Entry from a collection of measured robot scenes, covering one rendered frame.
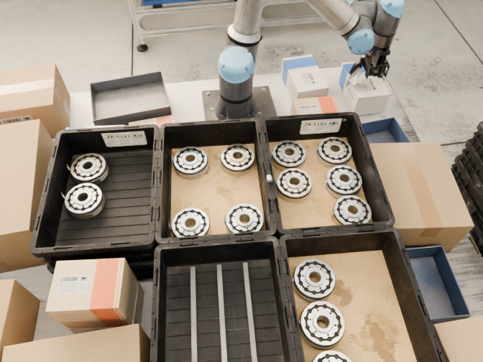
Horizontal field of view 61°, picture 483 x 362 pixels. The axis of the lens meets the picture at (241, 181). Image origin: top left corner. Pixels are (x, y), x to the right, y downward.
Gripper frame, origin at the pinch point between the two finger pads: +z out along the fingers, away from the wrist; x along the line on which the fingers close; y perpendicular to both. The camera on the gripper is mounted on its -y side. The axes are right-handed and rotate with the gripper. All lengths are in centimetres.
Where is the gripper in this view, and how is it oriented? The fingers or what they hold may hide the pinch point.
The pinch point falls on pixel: (364, 83)
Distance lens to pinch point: 165.3
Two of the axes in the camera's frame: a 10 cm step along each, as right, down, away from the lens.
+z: 0.0, 5.8, 8.2
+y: 1.4, 8.1, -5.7
